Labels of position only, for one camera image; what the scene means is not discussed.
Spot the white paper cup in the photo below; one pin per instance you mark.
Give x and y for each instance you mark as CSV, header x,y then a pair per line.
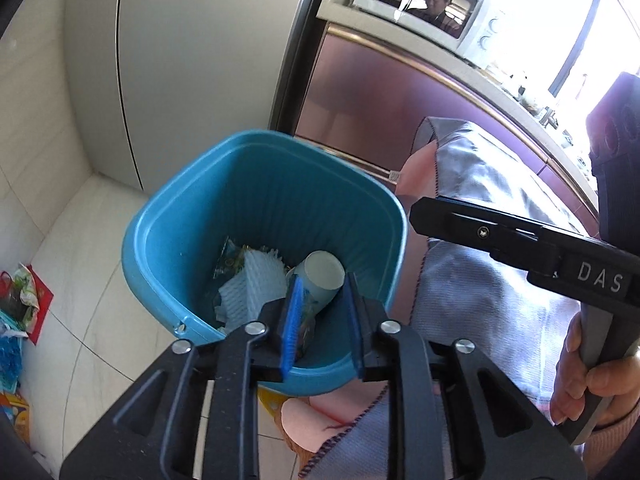
x,y
320,275

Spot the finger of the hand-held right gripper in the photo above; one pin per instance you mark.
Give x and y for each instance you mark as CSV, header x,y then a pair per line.
x,y
465,232

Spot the white foam fruit net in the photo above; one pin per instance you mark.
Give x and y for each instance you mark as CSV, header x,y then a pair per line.
x,y
250,285

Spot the green and white packet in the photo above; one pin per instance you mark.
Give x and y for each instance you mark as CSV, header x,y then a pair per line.
x,y
25,282

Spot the grey plaid cloth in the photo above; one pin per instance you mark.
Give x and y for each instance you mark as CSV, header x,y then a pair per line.
x,y
475,185

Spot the yellow packet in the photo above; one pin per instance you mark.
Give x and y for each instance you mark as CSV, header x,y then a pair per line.
x,y
270,402

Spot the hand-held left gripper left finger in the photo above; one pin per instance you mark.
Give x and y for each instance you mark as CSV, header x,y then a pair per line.
x,y
292,325

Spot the grey refrigerator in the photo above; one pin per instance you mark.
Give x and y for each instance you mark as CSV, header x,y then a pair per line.
x,y
200,60

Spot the blue plastic bin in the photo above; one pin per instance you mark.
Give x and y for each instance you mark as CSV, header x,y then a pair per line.
x,y
280,185

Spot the flat red packet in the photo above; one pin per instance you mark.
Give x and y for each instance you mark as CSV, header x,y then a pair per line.
x,y
42,305

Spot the white microwave oven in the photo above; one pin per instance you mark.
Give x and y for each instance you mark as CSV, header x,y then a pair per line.
x,y
492,25

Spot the printed snack wrapper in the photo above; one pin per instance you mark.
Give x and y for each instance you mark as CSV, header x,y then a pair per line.
x,y
227,260

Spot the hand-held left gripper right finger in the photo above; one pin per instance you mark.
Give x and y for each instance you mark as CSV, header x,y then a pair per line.
x,y
353,325

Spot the orange printed box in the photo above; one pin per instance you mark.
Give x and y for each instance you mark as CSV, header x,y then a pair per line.
x,y
14,417

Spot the person's right forearm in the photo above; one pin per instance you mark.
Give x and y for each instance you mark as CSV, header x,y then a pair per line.
x,y
620,452

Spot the brown kitchen cabinet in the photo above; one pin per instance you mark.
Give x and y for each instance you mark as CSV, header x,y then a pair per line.
x,y
360,100

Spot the white countertop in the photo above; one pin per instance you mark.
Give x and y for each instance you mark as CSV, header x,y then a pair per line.
x,y
530,125

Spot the person's right hand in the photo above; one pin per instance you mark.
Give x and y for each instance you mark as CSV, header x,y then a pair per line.
x,y
610,385

